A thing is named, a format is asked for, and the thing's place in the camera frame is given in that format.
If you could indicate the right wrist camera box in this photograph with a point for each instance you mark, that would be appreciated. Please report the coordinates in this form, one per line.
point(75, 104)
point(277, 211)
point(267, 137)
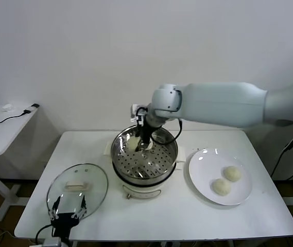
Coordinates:
point(137, 112)

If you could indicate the white side table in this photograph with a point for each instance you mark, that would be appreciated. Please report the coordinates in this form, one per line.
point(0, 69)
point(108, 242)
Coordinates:
point(7, 133)

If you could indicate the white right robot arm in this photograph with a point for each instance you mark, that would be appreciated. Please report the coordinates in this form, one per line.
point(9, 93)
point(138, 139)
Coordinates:
point(226, 103)

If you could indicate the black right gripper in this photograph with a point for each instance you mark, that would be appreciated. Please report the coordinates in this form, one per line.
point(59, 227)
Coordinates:
point(146, 133)

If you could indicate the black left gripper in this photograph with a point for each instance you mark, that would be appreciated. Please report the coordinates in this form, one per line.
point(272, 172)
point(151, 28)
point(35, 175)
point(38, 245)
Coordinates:
point(62, 222)

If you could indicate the stainless steel steamer basket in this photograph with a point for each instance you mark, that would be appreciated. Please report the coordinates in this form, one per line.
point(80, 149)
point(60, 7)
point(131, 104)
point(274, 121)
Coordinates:
point(125, 162)

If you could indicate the white round plate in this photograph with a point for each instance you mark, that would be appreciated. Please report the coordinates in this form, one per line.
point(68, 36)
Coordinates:
point(208, 167)

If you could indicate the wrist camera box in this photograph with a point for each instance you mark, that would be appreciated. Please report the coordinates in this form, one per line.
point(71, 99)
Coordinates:
point(137, 112)
point(52, 242)

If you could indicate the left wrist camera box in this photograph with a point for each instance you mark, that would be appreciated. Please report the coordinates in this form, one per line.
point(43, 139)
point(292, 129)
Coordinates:
point(52, 242)

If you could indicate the small white crumpled object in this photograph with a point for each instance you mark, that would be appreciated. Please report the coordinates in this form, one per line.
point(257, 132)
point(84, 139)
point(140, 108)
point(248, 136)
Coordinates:
point(7, 108)

